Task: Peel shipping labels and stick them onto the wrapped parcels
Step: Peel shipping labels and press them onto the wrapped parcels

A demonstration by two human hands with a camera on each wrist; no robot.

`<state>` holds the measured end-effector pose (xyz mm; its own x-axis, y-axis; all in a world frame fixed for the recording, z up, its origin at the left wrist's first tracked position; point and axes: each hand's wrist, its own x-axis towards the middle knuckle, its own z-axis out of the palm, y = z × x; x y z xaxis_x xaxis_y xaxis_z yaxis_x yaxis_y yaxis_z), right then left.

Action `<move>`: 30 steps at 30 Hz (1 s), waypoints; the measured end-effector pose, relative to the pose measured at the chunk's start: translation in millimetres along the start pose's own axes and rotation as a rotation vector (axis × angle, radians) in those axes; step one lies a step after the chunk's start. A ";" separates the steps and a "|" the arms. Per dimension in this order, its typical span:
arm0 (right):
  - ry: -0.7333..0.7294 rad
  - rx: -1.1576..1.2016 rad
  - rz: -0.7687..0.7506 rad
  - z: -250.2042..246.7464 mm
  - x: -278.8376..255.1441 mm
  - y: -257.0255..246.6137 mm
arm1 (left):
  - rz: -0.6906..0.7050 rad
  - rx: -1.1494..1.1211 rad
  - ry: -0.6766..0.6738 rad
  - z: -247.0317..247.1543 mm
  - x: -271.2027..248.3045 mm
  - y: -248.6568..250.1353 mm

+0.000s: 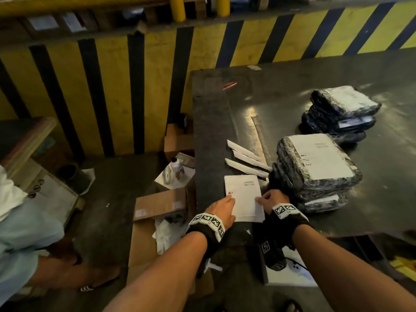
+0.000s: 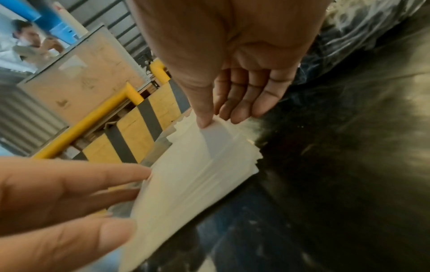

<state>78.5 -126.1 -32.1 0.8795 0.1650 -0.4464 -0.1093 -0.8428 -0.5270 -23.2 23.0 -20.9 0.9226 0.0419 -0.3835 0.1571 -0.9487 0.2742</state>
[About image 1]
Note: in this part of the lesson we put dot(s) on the black bucket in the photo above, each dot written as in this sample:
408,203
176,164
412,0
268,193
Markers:
73,178

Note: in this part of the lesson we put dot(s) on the yellow tool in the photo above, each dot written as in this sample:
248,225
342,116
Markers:
404,268

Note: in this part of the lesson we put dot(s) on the yellow pipe guardrail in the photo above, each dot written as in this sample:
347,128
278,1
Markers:
177,9
223,6

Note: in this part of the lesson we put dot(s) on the white paper tag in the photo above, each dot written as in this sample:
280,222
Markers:
42,22
74,22

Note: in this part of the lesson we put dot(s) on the person's right forearm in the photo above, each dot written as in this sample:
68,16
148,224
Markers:
351,272

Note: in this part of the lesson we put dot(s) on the person's black sandal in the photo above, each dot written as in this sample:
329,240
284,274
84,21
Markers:
292,307

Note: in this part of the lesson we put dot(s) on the small white bottle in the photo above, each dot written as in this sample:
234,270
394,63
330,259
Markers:
177,168

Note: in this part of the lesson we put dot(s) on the red thin strip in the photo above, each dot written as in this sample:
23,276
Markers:
230,86
229,83

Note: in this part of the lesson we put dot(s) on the person's left hand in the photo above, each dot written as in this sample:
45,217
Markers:
222,211

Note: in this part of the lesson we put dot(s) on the person's left forearm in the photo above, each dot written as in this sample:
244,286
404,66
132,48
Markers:
162,276

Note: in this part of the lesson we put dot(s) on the small brown cardboard box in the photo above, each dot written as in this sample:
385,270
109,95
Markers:
177,142

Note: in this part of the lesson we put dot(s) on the small wooden block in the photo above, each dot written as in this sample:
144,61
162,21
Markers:
143,27

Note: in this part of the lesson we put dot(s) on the white flat panel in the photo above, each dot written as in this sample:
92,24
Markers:
289,276

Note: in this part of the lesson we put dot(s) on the crumpled white paper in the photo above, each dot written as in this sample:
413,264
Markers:
169,235

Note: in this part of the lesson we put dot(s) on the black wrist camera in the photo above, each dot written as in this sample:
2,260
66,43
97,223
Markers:
268,248
203,266

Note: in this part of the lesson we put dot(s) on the brown labelled cardboard box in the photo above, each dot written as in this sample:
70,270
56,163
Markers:
159,204

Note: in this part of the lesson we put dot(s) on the flat brown cardboard box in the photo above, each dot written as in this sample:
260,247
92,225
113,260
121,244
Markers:
143,246

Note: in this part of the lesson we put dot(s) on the black marker wristband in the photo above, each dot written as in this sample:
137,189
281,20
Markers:
286,211
208,221

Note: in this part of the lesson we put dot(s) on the pile of white labels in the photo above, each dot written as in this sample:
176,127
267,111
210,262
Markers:
243,194

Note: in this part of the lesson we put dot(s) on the clear plastic scrap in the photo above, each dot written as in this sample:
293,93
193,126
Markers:
254,67

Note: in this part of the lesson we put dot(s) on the yellow black striped barrier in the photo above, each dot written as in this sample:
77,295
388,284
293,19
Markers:
117,94

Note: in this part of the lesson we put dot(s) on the printed flat cardboard sheet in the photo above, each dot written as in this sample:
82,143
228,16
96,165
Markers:
55,198

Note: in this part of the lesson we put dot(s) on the light wooden frame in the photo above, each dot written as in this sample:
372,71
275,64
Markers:
29,139

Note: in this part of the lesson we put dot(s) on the white paper sheet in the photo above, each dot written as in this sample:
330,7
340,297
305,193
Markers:
89,178

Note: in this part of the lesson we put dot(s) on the person's right hand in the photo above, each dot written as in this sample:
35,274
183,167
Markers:
274,198

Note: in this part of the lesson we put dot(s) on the white handheld scanner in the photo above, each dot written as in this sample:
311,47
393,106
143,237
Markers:
167,175

